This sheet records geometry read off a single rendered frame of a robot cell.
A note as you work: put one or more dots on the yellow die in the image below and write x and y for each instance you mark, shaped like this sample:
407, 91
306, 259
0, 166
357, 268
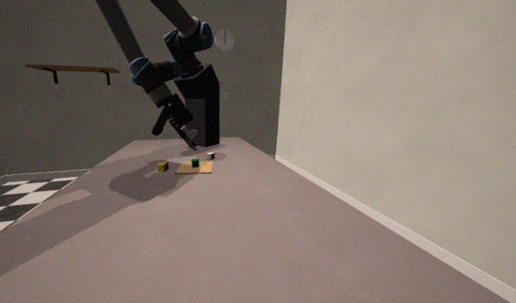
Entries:
163, 166

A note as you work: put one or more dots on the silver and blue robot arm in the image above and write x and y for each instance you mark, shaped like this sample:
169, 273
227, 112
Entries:
193, 36

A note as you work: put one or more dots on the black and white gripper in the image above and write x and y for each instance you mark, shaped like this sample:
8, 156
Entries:
178, 118

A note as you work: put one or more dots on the tan flat mat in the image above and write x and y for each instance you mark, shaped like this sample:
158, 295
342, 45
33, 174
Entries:
186, 167

